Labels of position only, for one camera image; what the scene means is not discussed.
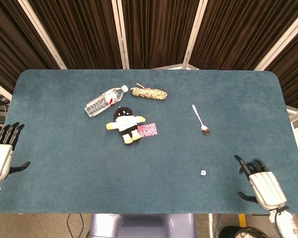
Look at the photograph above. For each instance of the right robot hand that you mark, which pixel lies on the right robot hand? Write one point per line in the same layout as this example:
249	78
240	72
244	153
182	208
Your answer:
265	184

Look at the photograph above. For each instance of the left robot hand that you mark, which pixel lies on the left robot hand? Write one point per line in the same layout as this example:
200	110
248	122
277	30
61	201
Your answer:
0	158

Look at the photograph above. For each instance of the small white die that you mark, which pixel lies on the small white die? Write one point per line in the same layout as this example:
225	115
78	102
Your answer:
203	173

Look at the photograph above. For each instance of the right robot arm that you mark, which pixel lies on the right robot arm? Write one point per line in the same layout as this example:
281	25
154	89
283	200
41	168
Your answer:
284	223

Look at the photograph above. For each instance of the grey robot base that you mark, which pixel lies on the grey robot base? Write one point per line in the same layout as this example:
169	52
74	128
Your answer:
142	226

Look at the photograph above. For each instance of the black bin with bag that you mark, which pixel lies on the black bin with bag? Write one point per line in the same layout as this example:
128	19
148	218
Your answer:
241	232

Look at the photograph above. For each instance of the metal spoon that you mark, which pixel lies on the metal spoon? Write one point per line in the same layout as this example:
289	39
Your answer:
201	121

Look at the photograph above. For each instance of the clear plastic water bottle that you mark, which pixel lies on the clear plastic water bottle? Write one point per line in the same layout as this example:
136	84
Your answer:
104	101

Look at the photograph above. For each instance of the blue table mat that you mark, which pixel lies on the blue table mat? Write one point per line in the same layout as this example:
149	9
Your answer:
144	161

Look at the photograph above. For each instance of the black white plush penguin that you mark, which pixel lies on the black white plush penguin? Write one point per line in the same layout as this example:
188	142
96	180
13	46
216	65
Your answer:
125	125

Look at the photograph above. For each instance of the dark folding screen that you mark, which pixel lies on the dark folding screen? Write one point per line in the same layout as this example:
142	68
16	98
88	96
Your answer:
154	29

